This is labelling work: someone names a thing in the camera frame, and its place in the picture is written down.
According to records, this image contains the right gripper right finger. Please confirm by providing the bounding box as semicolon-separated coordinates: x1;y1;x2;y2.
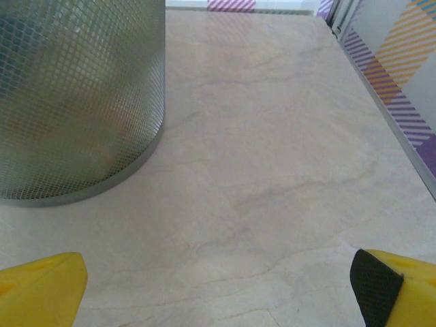
350;248;436;327

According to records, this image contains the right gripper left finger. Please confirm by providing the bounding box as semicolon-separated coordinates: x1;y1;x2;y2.
0;251;89;327

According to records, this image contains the metal mesh waste bin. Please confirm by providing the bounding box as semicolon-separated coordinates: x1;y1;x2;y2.
0;0;167;208

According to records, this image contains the aluminium side rail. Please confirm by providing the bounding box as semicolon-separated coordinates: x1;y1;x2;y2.
320;15;436;202

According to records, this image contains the aluminium corner post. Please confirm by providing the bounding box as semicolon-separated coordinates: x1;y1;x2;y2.
328;0;357;38

